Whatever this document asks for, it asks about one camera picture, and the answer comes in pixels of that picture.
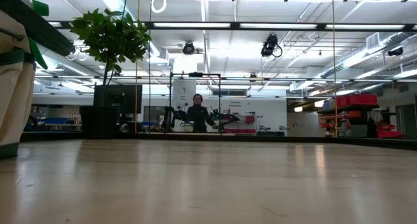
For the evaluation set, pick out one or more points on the cream green gardening bag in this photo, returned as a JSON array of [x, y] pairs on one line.
[[13, 103]]

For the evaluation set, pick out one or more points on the dark grey curved armrest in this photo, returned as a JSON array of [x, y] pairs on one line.
[[123, 128]]

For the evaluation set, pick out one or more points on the green leafy plant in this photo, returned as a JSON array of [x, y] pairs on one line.
[[114, 38]]

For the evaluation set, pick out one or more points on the blue storage bin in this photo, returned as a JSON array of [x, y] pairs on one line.
[[55, 121]]

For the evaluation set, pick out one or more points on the black plant pot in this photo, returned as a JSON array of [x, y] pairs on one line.
[[99, 123]]

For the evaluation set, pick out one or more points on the round black lamp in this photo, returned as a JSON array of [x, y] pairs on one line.
[[188, 49]]

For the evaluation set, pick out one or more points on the black background robot arm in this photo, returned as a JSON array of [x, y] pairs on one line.
[[171, 116], [226, 117]]

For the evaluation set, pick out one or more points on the silver ventilation duct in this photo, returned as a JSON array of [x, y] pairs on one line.
[[384, 43]]

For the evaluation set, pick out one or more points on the person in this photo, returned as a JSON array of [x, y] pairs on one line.
[[198, 116]]

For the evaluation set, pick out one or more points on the black aluminium table frame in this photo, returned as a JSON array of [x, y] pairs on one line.
[[195, 136]]

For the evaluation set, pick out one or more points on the black monitor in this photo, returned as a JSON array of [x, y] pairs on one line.
[[130, 98]]

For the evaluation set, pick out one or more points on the black bar with light strips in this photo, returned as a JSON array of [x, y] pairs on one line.
[[234, 25]]

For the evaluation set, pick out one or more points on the black background station frame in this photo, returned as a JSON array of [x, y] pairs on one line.
[[195, 75]]

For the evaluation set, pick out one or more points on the small red storage bin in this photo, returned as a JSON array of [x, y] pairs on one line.
[[389, 134]]

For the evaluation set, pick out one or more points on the large red storage bin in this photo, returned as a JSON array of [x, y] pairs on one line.
[[358, 100]]

